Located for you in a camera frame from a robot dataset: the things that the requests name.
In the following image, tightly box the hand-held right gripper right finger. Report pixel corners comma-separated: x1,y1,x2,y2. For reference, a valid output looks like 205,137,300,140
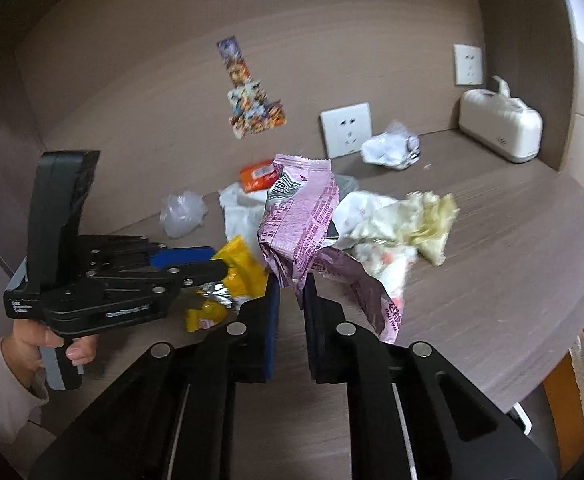
303,272,557,480

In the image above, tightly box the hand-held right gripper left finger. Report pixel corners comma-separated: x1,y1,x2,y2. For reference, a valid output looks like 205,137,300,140
29,272,280,480

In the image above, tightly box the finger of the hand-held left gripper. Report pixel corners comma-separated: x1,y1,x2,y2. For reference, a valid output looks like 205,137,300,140
91,258,229,307
78,234,217,272

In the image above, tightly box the yellow snack wrapper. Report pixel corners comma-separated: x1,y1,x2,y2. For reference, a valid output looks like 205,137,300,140
184,235,270,333

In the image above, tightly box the clear plastic bag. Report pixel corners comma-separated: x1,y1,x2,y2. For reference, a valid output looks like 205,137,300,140
159,190,209,239

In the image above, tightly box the pink wrapper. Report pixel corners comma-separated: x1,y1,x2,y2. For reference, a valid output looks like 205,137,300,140
257,152,405,346

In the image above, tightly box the person's left hand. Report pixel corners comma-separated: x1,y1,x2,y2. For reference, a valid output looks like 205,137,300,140
13,320,98,369

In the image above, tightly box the white plastic bag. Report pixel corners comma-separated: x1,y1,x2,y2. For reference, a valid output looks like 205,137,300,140
218,182,273,253

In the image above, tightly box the white printed crumpled paper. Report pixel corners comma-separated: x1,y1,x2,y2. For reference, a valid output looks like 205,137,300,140
331,190,419,306

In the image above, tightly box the orange snack packet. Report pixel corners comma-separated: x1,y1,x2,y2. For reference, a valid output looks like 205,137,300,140
239,159,279,194

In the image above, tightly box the pale yellow crumpled paper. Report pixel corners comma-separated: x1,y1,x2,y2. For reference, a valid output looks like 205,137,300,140
372,191,460,267

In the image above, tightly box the white crumpled wrapper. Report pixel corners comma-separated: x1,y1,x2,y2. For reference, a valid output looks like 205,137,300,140
361,120,423,171

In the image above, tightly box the white plastic object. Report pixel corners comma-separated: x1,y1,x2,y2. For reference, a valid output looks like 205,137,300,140
508,402,532,436

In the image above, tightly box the white tissue box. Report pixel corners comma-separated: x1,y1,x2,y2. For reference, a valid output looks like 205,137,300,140
458,87,544,164

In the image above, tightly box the colourful wall sticker strip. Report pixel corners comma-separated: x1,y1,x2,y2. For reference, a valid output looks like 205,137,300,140
216,35,287,140

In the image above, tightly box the large white wall socket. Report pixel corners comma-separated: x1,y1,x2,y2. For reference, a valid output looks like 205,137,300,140
320,102,374,160

